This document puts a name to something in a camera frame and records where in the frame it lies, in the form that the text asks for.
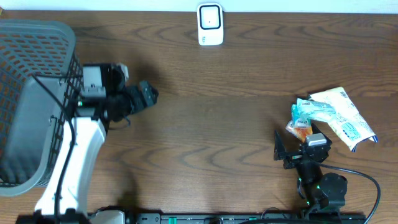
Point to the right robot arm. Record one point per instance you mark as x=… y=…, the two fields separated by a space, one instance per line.
x=324 y=193

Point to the white barcode scanner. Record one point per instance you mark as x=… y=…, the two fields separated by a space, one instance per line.
x=210 y=24

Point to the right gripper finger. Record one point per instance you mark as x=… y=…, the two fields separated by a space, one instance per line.
x=315 y=129
x=279 y=148

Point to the teal white tissue pack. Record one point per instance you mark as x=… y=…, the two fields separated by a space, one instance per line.
x=313 y=110

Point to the small teal tissue pack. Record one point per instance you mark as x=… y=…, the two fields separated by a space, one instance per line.
x=297 y=120

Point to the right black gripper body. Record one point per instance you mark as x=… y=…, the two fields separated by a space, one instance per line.
x=293 y=161

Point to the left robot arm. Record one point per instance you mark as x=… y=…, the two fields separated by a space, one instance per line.
x=65 y=198

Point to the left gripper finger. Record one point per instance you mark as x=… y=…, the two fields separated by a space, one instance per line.
x=149 y=99
x=149 y=92

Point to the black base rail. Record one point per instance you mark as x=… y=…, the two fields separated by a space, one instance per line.
x=217 y=218

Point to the large white snack bag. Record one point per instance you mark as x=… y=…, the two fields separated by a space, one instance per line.
x=347 y=124

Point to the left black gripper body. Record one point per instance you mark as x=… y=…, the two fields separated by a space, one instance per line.
x=137 y=100

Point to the orange small snack pack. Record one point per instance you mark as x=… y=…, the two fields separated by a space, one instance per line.
x=299 y=133

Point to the grey plastic shopping basket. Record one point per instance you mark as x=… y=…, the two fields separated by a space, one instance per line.
x=40 y=72

